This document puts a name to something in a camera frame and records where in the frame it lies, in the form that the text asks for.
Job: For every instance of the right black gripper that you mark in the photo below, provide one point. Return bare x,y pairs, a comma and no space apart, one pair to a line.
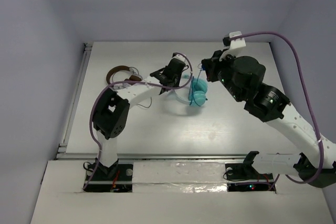
213,63

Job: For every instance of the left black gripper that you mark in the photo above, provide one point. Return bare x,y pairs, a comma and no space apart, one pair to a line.
163,76

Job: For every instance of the teal white headphones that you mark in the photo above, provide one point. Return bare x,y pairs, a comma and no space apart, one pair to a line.
196,96

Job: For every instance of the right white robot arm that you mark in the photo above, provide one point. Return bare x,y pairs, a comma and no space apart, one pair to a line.
243,79

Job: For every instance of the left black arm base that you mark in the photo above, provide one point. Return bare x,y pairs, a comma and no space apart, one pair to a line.
116,179

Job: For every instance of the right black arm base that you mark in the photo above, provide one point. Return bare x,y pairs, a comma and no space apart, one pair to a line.
242,177

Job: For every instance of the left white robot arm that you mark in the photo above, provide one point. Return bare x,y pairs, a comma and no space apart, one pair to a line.
110,111

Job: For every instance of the brown silver headphones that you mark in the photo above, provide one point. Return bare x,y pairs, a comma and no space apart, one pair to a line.
129,74

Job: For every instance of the white foam taped block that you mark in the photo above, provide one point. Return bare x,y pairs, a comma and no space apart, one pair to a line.
178,177

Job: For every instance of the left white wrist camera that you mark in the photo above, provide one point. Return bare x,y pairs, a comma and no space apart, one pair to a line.
179,57

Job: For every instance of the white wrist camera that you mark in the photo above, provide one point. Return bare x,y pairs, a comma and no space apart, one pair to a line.
179,57
232,45

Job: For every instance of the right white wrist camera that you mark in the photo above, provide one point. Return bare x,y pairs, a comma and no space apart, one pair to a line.
232,45

